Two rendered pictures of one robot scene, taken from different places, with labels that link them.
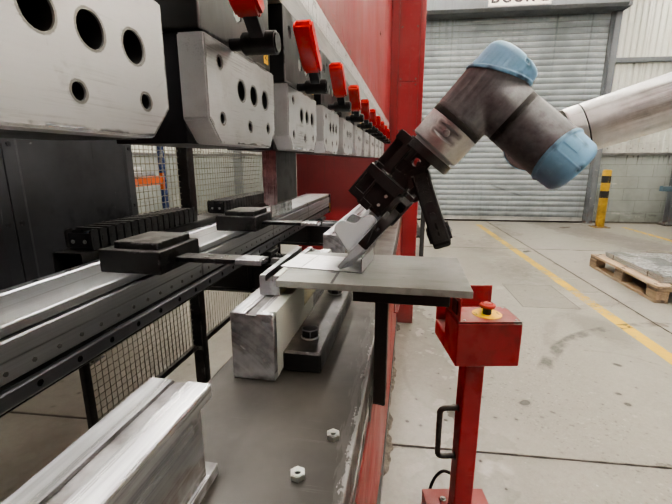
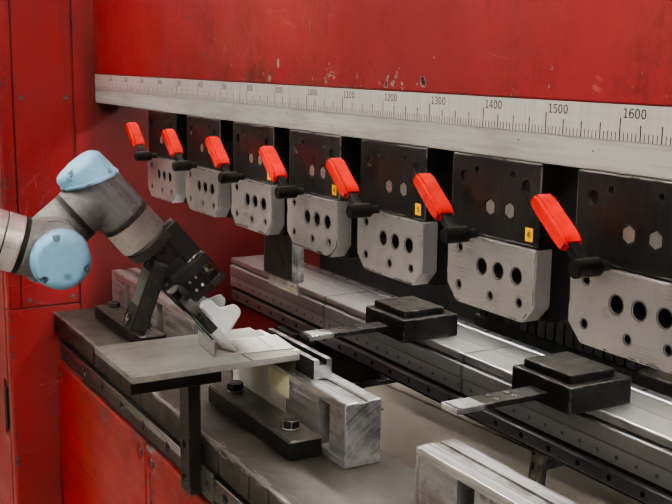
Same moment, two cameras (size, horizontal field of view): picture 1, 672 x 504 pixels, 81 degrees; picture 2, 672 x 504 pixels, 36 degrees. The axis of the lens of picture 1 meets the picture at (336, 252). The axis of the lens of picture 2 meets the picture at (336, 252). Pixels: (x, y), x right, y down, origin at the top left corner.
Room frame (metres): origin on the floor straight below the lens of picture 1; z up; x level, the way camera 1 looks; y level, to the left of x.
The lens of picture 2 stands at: (1.90, -0.89, 1.44)
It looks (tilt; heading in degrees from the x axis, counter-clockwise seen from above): 10 degrees down; 140
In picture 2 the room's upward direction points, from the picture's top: 1 degrees clockwise
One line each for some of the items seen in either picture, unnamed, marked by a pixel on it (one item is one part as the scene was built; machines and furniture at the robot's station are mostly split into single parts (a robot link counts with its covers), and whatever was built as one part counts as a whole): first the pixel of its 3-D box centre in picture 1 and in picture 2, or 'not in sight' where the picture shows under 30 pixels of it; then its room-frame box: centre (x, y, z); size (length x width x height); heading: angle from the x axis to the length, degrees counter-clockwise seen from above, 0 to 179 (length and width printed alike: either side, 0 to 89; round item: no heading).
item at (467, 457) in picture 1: (465, 434); not in sight; (0.99, -0.38, 0.39); 0.05 x 0.05 x 0.54; 1
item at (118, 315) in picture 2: not in sight; (128, 325); (0.01, 0.14, 0.89); 0.30 x 0.05 x 0.03; 169
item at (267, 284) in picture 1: (289, 267); (292, 352); (0.65, 0.08, 0.99); 0.20 x 0.03 x 0.03; 169
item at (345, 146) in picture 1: (330, 119); (417, 208); (0.98, 0.01, 1.26); 0.15 x 0.09 x 0.17; 169
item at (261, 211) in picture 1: (271, 219); (528, 387); (1.04, 0.17, 1.01); 0.26 x 0.12 x 0.05; 79
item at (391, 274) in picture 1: (375, 271); (196, 353); (0.59, -0.06, 1.00); 0.26 x 0.18 x 0.01; 79
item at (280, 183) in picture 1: (281, 183); (283, 260); (0.61, 0.08, 1.13); 0.10 x 0.02 x 0.10; 169
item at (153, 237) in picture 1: (192, 252); (373, 322); (0.65, 0.24, 1.01); 0.26 x 0.12 x 0.05; 79
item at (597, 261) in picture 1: (663, 276); not in sight; (3.64, -3.15, 0.07); 1.20 x 0.80 x 0.14; 171
